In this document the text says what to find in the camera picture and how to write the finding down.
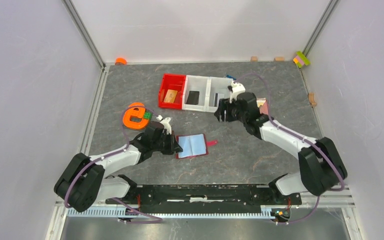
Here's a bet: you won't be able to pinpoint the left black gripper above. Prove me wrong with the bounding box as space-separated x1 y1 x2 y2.
152 130 183 155

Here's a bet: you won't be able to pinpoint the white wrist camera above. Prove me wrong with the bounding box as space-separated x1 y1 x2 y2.
227 81 246 103
156 115 172 135

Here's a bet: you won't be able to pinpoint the red card holder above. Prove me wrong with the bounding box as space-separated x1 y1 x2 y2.
176 133 218 159

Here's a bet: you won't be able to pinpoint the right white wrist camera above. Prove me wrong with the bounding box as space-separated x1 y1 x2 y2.
227 81 246 103

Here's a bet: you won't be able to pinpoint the blue object behind bin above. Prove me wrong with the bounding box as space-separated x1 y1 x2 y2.
225 74 237 81

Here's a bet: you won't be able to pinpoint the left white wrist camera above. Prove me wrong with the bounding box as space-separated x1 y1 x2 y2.
156 115 172 135

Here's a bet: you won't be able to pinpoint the orange letter e toy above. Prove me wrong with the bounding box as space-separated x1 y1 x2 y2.
122 102 152 131

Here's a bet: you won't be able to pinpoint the aluminium frame rail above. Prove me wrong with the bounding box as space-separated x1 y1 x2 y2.
55 184 355 220

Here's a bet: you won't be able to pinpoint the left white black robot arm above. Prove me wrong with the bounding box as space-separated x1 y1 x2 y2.
53 117 183 213

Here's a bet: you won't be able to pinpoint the small wooden block right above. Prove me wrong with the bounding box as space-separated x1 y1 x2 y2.
274 56 285 62

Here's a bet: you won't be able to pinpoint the black credit card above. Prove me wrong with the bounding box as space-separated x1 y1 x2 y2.
185 90 200 105

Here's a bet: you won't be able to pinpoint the orange tape roll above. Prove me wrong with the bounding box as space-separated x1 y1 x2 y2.
114 57 127 65

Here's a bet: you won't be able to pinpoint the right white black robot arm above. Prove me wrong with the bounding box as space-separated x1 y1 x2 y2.
214 92 348 204

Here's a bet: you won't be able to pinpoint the wooden arch block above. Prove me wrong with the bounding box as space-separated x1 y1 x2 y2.
307 92 317 108

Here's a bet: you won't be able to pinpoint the white two-compartment bin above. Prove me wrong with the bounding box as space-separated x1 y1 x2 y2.
182 75 233 113

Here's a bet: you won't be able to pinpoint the colourful stacked toy bricks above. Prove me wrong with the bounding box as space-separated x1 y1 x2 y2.
292 51 311 69

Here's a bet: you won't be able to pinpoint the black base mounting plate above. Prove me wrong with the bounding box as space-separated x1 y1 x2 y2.
120 184 302 214

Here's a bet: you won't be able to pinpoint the red plastic bin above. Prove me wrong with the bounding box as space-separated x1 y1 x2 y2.
158 73 186 110

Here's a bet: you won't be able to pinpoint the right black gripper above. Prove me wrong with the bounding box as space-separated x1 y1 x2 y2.
213 97 247 124

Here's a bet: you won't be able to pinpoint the small wooden block left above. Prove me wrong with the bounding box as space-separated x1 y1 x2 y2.
250 56 258 62

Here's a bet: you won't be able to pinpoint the gold striped credit card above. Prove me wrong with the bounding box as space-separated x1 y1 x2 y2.
163 89 178 104

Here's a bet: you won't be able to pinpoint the green toy brick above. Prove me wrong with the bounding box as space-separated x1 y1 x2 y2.
142 112 153 120

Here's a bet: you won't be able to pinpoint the small wooden block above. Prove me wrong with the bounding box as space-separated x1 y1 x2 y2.
274 56 285 62
250 56 258 62

